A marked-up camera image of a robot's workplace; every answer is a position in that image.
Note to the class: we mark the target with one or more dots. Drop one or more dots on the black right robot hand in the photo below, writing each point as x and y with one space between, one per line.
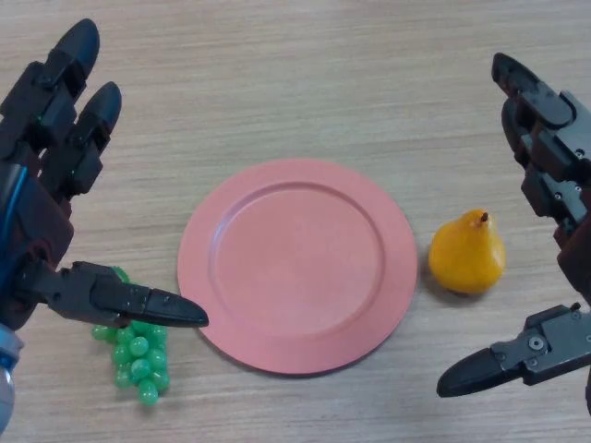
563 152

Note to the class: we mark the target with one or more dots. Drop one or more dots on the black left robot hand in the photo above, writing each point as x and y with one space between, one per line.
41 231

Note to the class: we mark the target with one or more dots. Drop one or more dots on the yellow pear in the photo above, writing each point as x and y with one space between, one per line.
466 258

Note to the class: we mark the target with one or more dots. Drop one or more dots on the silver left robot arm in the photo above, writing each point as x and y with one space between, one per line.
4 392

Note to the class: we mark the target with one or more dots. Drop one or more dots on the pink round plate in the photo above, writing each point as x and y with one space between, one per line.
295 267

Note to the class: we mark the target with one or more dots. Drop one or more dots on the green grape bunch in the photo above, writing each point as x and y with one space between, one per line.
138 369

